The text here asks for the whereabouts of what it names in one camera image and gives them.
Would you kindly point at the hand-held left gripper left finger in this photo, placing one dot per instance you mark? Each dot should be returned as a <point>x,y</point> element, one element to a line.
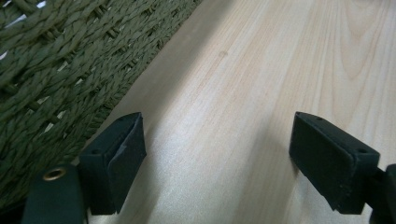
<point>109,168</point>

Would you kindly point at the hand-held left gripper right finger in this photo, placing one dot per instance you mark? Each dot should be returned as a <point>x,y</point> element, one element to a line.
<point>330,161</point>

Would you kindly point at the green woven basket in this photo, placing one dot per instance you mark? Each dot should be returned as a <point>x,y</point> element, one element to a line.
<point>62,77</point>

